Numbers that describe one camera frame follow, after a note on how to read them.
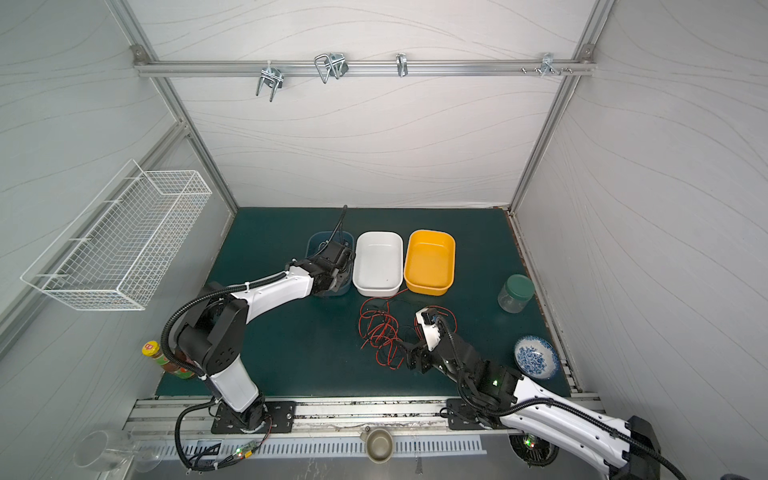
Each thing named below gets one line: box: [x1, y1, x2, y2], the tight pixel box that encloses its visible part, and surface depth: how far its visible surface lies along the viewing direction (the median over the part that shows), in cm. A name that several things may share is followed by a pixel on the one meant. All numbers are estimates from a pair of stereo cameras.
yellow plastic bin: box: [404, 229, 456, 297], surface depth 103 cm
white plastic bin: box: [352, 231, 404, 298], surface depth 104 cm
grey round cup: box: [360, 426, 394, 465], surface depth 70 cm
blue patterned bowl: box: [514, 335, 560, 380], surface depth 84 cm
